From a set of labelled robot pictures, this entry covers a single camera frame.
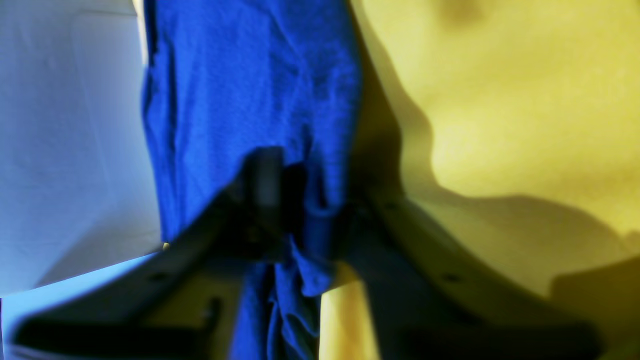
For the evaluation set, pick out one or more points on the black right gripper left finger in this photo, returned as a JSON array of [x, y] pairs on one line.
[[182, 303]]

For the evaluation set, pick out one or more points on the blue T-shirt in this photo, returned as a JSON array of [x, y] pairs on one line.
[[226, 76]]

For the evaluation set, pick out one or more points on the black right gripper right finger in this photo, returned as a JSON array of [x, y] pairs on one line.
[[429, 300]]

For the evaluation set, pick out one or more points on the yellow table cloth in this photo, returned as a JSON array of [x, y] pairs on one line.
[[515, 124]]

